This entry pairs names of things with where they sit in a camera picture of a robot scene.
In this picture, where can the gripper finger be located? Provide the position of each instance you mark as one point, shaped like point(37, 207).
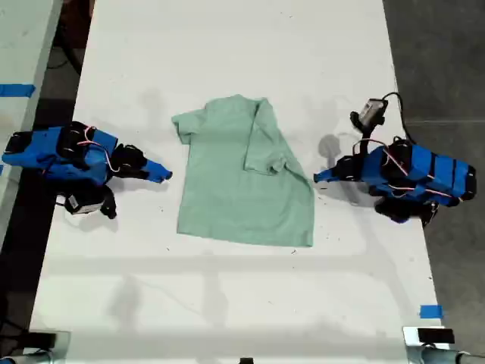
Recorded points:
point(329, 171)
point(159, 168)
point(329, 179)
point(155, 177)

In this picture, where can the pale green t-shirt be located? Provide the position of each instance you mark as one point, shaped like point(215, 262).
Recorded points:
point(235, 189)

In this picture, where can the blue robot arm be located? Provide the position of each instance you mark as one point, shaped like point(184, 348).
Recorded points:
point(45, 153)
point(435, 170)

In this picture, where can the long blue tape strip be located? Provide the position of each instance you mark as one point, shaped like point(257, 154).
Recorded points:
point(17, 90)

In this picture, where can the pale side table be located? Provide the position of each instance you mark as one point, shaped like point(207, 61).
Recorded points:
point(22, 45)

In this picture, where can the short blue tape strip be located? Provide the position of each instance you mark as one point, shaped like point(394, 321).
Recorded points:
point(431, 311)

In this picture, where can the small black box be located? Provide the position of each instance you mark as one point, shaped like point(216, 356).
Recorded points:
point(435, 336)
point(41, 340)

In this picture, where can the black camera stalk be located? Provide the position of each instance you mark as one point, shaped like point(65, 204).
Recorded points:
point(360, 125)
point(110, 206)

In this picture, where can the grey camera box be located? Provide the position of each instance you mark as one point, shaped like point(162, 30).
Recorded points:
point(372, 112)
point(83, 204)

